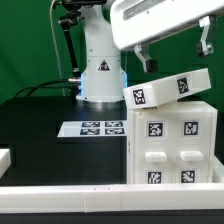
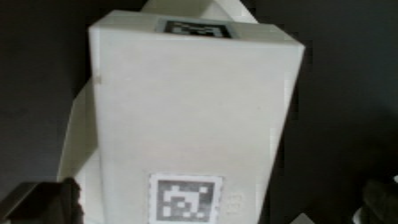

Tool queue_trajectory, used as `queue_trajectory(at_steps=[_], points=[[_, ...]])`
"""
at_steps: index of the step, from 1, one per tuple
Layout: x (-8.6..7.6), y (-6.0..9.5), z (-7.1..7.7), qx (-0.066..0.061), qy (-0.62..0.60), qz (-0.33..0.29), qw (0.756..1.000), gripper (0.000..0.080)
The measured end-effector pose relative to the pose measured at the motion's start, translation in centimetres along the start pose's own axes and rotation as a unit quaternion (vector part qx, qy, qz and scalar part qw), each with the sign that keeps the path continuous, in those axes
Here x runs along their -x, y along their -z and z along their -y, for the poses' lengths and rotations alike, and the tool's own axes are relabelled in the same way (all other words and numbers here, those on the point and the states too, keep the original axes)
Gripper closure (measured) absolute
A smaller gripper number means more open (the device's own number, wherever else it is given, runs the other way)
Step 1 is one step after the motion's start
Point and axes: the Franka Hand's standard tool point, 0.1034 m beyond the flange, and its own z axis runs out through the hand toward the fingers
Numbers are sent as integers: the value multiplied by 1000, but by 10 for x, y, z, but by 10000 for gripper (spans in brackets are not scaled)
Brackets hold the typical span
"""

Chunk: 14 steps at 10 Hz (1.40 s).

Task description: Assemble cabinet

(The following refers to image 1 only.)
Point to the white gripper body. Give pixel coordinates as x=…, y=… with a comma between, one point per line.
x=137, y=21

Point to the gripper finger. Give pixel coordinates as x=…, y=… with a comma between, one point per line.
x=149, y=65
x=205, y=46

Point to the white cube block with tag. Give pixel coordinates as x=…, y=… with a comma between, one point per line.
x=168, y=89

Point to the white cabinet body box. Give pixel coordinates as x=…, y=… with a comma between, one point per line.
x=173, y=143

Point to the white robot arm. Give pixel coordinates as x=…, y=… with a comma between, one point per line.
x=103, y=79

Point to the white left fence piece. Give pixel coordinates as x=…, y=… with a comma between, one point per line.
x=5, y=161

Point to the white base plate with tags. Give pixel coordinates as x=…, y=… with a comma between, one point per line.
x=75, y=129

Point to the white front fence rail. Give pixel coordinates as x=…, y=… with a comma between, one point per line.
x=109, y=198

